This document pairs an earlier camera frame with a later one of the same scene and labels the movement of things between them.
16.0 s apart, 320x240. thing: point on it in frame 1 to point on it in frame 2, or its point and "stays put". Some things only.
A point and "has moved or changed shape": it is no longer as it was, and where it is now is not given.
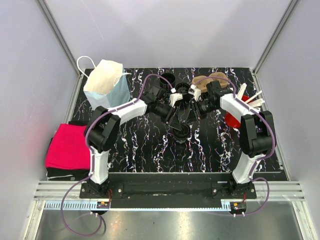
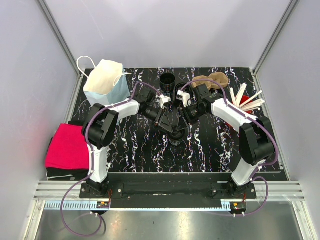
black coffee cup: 164,85 stays put
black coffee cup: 181,132 to 176,142
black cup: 181,131 has moved or changed shape
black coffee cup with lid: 182,88 stays put
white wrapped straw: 242,90 stays put
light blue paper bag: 106,85 stays put
